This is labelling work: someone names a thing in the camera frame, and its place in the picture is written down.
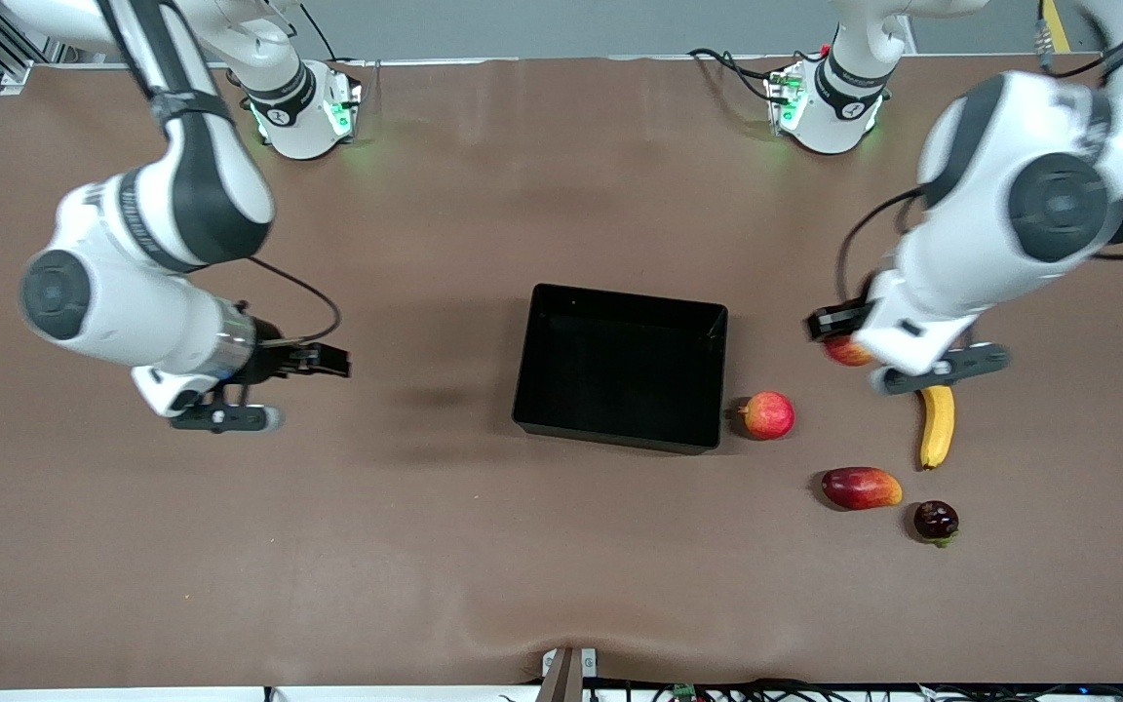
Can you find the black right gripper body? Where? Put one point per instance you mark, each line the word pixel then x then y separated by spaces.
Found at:
pixel 273 359

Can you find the red yellow apple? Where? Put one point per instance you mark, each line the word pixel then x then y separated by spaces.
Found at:
pixel 849 353

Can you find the yellow banana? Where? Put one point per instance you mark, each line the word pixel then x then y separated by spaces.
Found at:
pixel 938 429

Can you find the black plastic box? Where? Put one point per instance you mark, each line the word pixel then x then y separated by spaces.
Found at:
pixel 620 375

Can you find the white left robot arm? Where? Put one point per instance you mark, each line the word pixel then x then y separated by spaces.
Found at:
pixel 1010 224

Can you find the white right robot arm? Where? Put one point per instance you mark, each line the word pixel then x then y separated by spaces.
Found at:
pixel 181 185

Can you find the red apple left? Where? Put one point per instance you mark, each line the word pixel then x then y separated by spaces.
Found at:
pixel 769 415

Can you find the red mango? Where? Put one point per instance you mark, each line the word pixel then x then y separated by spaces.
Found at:
pixel 861 488

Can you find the table cover sheet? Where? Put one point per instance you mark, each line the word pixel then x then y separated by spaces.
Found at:
pixel 425 536

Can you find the dark purple mangosteen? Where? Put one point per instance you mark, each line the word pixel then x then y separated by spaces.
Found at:
pixel 936 521

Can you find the green terminal connector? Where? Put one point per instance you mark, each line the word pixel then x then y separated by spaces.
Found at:
pixel 684 692

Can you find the grey metal bracket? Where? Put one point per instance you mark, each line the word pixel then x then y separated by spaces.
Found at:
pixel 566 673

